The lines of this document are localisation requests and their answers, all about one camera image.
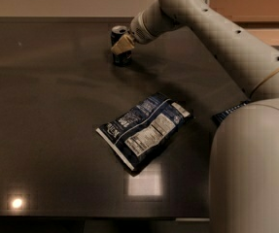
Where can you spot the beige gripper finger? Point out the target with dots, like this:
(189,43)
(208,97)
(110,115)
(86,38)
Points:
(125,43)

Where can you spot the small blue snack packet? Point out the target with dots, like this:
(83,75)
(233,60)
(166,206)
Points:
(220,117)

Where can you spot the blue pepsi can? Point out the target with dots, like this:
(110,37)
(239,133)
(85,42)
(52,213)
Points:
(123,59)

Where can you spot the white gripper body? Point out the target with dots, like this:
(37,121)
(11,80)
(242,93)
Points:
(141,32)

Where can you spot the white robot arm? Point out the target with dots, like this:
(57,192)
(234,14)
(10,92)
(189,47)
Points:
(244,158)

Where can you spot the blue chip bag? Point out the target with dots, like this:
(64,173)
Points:
(144,130)

